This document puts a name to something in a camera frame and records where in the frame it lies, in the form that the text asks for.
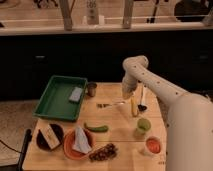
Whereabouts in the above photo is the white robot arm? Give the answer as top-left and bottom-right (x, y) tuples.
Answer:
(122, 55), (213, 171)

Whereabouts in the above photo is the green plastic tray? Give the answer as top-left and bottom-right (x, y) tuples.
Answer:
(34, 75), (87, 122)

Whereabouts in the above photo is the black stand left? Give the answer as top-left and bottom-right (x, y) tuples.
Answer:
(17, 129), (32, 171)

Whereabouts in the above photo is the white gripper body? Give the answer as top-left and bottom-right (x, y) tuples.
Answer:
(122, 76), (138, 99)

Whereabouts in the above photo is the grey folded cloth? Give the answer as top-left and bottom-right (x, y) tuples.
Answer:
(72, 126), (92, 154)

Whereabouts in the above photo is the metal fork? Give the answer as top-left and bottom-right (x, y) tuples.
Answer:
(96, 101), (126, 108)

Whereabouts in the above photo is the orange plate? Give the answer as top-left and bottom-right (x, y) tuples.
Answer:
(63, 130), (94, 160)

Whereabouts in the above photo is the dark brown bowl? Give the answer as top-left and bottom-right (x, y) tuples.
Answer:
(36, 124), (64, 151)

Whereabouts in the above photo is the green plastic cup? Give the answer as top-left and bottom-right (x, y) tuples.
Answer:
(136, 118), (151, 134)

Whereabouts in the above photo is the yellow banana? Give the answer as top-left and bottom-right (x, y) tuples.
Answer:
(131, 96), (138, 117)

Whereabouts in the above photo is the bunch of dark grapes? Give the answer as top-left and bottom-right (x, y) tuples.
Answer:
(89, 143), (117, 162)

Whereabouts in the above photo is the small brown metal cup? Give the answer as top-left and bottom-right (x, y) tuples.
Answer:
(87, 82), (97, 97)

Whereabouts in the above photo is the blue sponge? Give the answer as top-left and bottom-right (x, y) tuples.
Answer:
(69, 87), (83, 102)

